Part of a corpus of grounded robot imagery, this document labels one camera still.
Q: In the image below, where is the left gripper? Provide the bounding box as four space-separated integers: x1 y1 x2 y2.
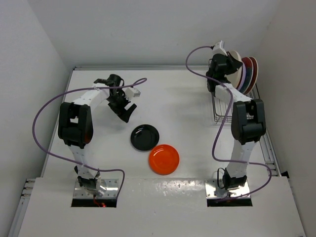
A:
106 90 136 122

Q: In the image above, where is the cream plastic plate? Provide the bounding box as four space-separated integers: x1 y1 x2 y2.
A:
226 50 242 89

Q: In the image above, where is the lilac plastic plate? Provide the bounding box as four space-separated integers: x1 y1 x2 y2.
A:
237 64 246 90

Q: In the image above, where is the red teal floral plate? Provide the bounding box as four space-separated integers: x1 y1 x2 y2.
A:
245 57 259 94
240 57 253 94

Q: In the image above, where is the black glossy plate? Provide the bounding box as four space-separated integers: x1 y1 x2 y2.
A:
130 124 159 152

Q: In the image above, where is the orange glossy plate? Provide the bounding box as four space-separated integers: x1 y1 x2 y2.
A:
148 144 180 175

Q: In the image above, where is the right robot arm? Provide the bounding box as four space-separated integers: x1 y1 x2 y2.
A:
206 53 266 190

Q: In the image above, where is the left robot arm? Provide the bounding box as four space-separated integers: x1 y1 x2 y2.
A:
58 74 141 196

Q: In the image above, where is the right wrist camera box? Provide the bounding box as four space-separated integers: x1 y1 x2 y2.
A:
212 40 227 56

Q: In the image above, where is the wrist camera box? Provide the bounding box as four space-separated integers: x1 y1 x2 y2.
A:
125 87 141 100
212 40 227 56

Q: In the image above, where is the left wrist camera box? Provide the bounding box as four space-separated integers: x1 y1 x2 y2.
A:
125 87 141 100

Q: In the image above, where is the grey wire dish rack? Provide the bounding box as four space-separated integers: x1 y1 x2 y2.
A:
207 58 263 123

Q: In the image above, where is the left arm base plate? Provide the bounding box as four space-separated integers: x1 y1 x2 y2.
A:
71 179 119 208

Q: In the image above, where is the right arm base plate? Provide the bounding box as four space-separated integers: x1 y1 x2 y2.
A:
205 179 252 207

